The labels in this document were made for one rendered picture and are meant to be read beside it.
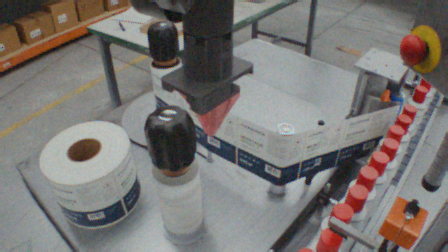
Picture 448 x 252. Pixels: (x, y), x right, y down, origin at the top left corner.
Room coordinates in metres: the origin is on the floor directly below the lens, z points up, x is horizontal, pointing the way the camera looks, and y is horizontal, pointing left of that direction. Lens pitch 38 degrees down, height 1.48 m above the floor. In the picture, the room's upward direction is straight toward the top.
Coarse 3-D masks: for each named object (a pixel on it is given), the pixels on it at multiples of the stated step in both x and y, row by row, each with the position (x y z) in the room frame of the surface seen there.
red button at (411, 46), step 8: (408, 40) 0.34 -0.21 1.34; (416, 40) 0.34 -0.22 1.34; (400, 48) 0.35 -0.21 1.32; (408, 48) 0.34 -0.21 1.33; (416, 48) 0.33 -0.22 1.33; (424, 48) 0.33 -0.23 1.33; (408, 56) 0.34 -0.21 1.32; (416, 56) 0.33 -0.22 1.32; (424, 56) 0.33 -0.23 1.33; (408, 64) 0.34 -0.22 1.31; (416, 64) 0.33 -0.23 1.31
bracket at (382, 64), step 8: (376, 48) 0.75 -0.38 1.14; (368, 56) 0.70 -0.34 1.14; (376, 56) 0.70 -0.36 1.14; (384, 56) 0.71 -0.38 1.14; (392, 56) 0.71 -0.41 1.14; (360, 64) 0.66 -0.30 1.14; (368, 64) 0.66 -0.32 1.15; (376, 64) 0.66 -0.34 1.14; (384, 64) 0.66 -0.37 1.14; (392, 64) 0.67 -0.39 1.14; (400, 64) 0.67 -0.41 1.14; (368, 72) 0.63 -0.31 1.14; (376, 72) 0.62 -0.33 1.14; (384, 72) 0.62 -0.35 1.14; (392, 72) 0.63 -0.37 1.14; (400, 72) 0.63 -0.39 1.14; (392, 80) 0.59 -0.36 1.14; (400, 80) 0.60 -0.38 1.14
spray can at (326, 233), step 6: (324, 234) 0.26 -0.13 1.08; (330, 234) 0.26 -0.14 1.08; (336, 234) 0.26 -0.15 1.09; (318, 240) 0.26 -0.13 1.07; (324, 240) 0.25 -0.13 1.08; (330, 240) 0.25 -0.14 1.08; (336, 240) 0.25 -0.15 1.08; (342, 240) 0.25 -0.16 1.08; (312, 246) 0.26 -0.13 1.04; (318, 246) 0.25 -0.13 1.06; (324, 246) 0.24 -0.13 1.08; (330, 246) 0.24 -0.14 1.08; (336, 246) 0.24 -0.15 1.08
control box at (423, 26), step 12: (420, 0) 0.38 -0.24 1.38; (432, 0) 0.36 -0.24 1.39; (444, 0) 0.34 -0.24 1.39; (420, 12) 0.37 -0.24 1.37; (432, 12) 0.35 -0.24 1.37; (444, 12) 0.34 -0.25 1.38; (420, 24) 0.37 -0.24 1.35; (432, 24) 0.35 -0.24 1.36; (444, 24) 0.33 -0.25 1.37; (420, 36) 0.36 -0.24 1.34; (432, 36) 0.34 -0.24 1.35; (444, 36) 0.33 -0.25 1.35; (432, 48) 0.34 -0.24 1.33; (444, 48) 0.32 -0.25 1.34; (432, 60) 0.33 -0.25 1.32; (444, 60) 0.31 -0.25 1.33; (420, 72) 0.34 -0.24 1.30; (432, 72) 0.33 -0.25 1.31; (444, 72) 0.31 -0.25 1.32; (432, 84) 0.32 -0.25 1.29; (444, 84) 0.30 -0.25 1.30
